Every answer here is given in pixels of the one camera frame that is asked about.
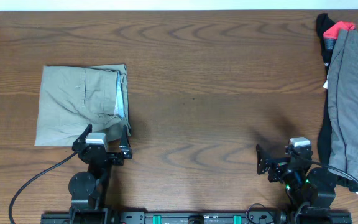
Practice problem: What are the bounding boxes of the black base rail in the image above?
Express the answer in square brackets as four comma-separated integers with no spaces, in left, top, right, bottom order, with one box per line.
[40,210,353,224]

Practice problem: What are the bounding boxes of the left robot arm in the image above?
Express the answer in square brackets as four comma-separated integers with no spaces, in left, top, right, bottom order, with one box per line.
[68,124,132,224]

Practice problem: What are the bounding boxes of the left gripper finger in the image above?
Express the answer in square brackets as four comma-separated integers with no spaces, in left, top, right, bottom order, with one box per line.
[73,124,93,146]
[119,125,132,159]

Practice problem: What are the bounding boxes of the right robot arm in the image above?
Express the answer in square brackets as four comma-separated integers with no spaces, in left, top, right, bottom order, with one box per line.
[255,138,349,223]

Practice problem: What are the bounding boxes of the folded khaki shorts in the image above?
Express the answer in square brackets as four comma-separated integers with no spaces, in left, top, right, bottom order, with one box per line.
[35,64,130,146]

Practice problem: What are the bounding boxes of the grey shorts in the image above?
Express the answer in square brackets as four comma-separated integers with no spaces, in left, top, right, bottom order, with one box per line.
[328,30,358,180]

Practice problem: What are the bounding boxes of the red and grey garment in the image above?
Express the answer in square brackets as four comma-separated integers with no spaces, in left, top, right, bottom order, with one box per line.
[323,21,356,50]

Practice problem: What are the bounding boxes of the black garment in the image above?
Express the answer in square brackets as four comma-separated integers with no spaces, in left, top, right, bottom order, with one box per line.
[315,12,358,193]

